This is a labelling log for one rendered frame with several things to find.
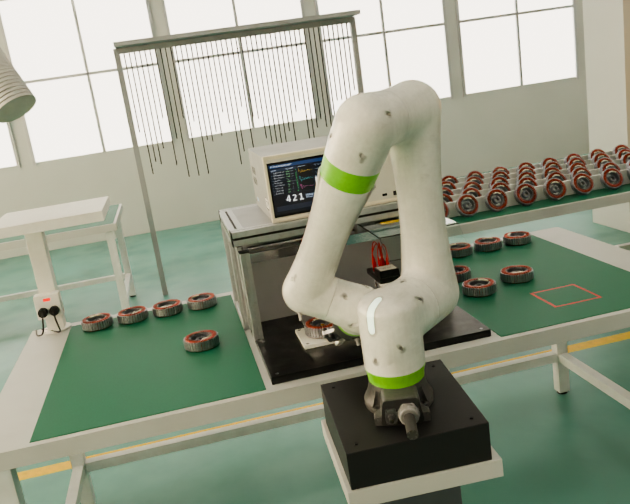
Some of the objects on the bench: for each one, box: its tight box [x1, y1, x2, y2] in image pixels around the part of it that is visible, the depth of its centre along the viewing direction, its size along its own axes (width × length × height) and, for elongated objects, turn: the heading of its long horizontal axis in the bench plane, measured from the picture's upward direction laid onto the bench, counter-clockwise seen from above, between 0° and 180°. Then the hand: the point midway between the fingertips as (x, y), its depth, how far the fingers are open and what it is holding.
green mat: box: [29, 295, 266, 443], centre depth 231 cm, size 94×61×1 cm, turn 41°
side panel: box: [220, 223, 250, 330], centre depth 248 cm, size 28×3×32 cm, turn 41°
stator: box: [304, 317, 333, 339], centre depth 216 cm, size 11×11×4 cm
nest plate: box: [295, 328, 345, 350], centre depth 217 cm, size 15×15×1 cm
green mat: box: [452, 235, 630, 337], centre depth 253 cm, size 94×61×1 cm, turn 41°
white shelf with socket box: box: [0, 196, 110, 337], centre depth 254 cm, size 35×37×46 cm
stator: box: [183, 330, 220, 352], centre depth 229 cm, size 11×11×4 cm
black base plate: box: [251, 305, 491, 385], centre depth 221 cm, size 47×64×2 cm
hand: (338, 337), depth 194 cm, fingers closed
